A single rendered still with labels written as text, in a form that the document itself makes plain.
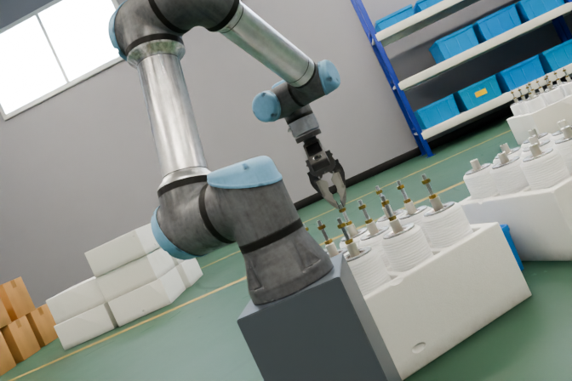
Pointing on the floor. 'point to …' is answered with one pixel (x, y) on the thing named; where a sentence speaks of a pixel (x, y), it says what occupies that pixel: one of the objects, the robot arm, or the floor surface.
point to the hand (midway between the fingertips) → (339, 203)
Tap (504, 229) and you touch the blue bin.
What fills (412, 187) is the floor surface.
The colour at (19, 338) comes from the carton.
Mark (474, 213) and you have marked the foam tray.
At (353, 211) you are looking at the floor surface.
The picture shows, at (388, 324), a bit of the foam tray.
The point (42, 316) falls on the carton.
